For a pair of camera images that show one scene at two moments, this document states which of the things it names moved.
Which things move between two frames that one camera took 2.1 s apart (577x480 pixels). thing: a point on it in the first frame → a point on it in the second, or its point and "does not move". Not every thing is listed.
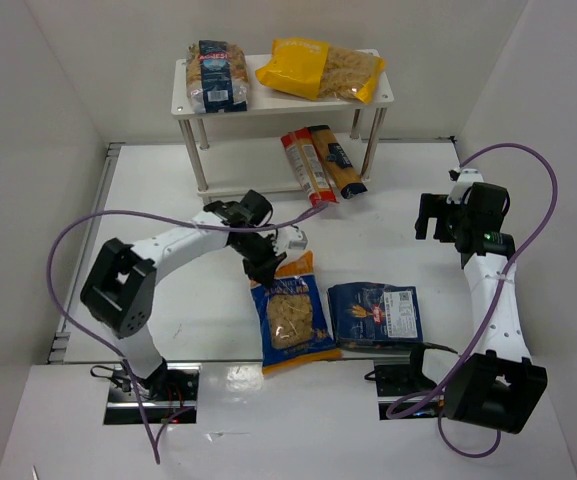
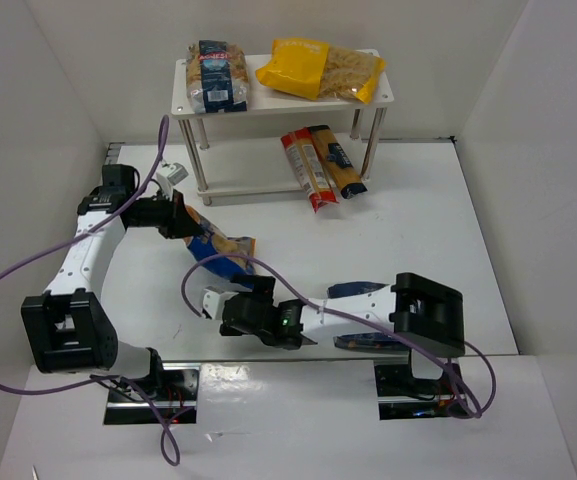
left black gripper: (260, 257) → (176, 215)
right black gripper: (433, 217) → (261, 285)
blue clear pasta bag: (217, 77) does not move
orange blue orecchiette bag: (295, 325) → (213, 242)
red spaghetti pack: (310, 168) does not move
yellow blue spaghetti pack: (345, 175) does not move
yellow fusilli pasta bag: (314, 69) does not move
